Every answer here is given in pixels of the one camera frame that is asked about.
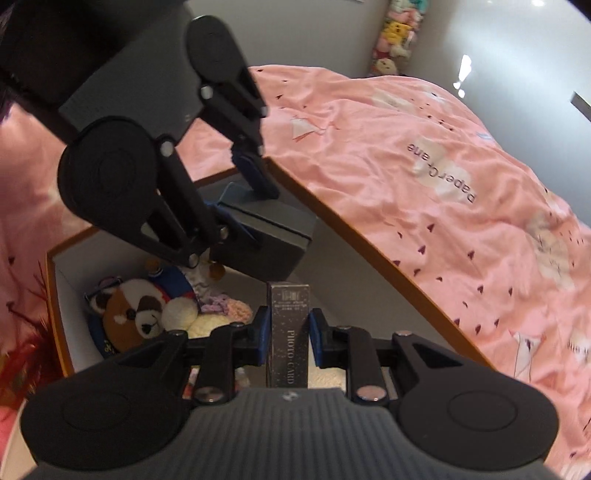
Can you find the pink crochet flowers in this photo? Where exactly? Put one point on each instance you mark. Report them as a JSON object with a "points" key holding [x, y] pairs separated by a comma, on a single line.
{"points": [[238, 310]]}

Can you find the purple crochet toy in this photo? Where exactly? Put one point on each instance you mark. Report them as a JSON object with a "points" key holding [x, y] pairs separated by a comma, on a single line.
{"points": [[213, 303]]}

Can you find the column of plush toys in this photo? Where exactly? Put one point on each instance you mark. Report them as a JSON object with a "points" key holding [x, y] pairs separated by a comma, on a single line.
{"points": [[397, 32]]}

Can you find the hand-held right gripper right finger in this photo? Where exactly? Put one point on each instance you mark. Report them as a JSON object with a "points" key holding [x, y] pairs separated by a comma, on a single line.
{"points": [[316, 334]]}

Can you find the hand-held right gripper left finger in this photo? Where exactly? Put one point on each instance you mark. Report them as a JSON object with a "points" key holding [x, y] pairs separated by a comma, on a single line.
{"points": [[261, 334]]}

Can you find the orange cardboard box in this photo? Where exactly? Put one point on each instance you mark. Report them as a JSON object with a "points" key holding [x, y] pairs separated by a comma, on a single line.
{"points": [[351, 277]]}

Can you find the dark speckled card box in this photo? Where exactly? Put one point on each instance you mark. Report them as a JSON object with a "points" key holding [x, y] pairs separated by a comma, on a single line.
{"points": [[288, 337]]}

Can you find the dark grey box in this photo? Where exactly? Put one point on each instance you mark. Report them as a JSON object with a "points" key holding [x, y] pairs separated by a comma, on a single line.
{"points": [[270, 247]]}

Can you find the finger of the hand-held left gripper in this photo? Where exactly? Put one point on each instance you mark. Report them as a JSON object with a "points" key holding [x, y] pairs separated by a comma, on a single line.
{"points": [[251, 173], [235, 226]]}

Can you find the pink printed blanket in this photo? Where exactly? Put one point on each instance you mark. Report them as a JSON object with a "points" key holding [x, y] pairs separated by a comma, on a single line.
{"points": [[392, 184]]}

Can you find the red feather shuttlecock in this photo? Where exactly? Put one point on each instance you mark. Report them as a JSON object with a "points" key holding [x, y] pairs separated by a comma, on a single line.
{"points": [[32, 350]]}

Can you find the brown plush toy blue outfit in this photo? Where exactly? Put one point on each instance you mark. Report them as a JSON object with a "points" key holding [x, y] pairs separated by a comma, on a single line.
{"points": [[134, 314]]}

